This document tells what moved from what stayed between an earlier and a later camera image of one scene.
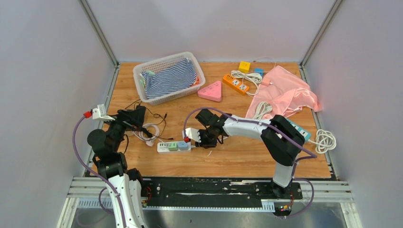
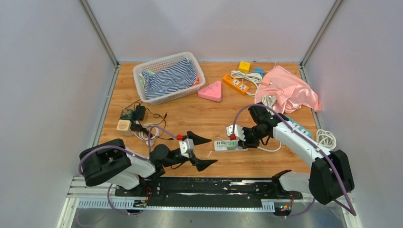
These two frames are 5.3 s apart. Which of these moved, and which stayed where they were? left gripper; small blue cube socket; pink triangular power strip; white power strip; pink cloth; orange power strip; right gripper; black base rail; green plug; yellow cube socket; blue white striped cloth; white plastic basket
Moved: left gripper; white power strip; right gripper; green plug
Stayed: yellow cube socket; black base rail; orange power strip; small blue cube socket; pink cloth; pink triangular power strip; blue white striped cloth; white plastic basket
